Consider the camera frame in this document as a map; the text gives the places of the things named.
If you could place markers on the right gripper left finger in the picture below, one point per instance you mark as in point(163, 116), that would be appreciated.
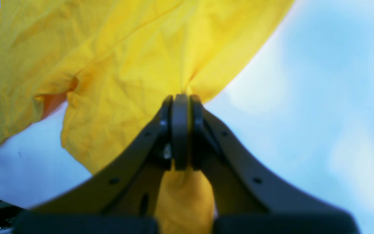
point(119, 199)

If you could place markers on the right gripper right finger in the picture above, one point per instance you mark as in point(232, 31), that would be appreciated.
point(250, 198)

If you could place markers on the yellow T-shirt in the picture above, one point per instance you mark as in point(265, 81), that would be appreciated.
point(116, 60)

